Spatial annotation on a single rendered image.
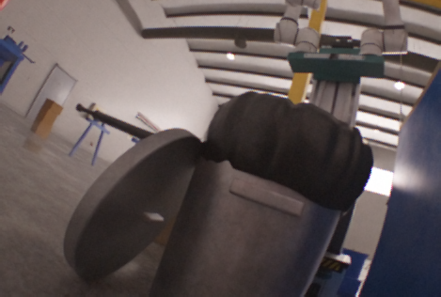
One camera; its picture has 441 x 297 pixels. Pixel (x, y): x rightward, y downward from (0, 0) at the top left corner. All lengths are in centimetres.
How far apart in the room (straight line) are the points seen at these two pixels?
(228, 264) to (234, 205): 13
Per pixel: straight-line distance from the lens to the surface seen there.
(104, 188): 47
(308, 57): 162
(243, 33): 814
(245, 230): 52
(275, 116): 51
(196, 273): 57
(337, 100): 167
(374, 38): 170
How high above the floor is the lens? 38
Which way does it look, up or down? 16 degrees up
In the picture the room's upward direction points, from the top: 23 degrees clockwise
